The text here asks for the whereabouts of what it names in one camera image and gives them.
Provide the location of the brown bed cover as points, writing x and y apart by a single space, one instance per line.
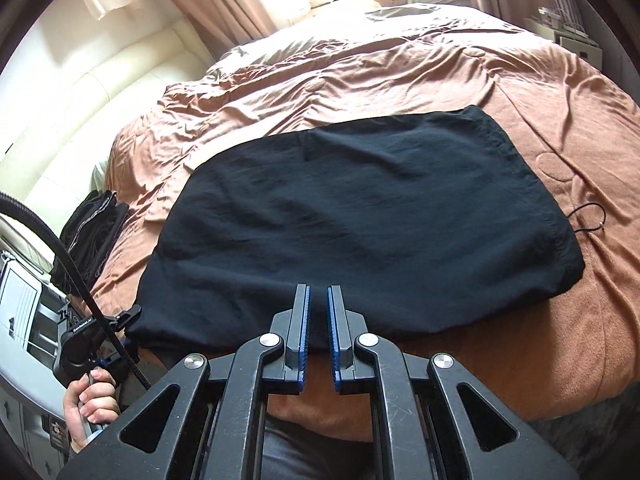
575 128

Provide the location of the pink left curtain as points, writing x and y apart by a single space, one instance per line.
225 24

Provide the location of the white bedside table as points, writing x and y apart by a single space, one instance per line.
562 24

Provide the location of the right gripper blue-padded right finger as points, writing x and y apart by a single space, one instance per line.
356 354

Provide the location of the stack of folded black clothes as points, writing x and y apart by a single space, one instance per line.
89 235

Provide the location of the cream leather headboard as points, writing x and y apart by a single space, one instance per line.
50 165

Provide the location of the person's left hand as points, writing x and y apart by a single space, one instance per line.
89 399

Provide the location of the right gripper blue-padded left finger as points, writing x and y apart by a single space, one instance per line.
277 360

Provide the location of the person's dark trousers leg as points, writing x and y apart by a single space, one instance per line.
292 452

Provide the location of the black pants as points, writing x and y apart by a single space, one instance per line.
426 221

